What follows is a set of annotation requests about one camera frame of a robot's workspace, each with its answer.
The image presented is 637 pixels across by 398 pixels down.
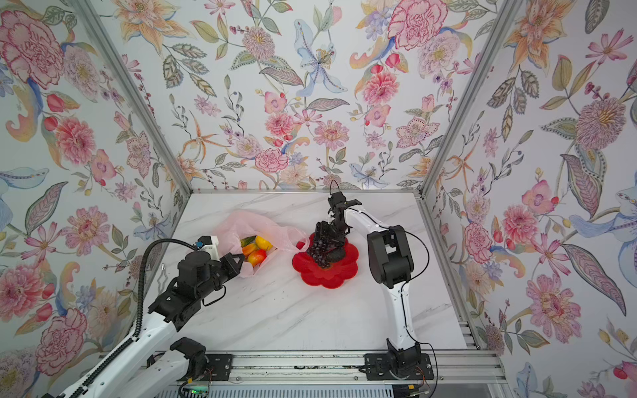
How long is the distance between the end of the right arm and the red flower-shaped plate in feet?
0.07

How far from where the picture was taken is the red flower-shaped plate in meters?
0.94

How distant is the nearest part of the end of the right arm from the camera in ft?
2.93
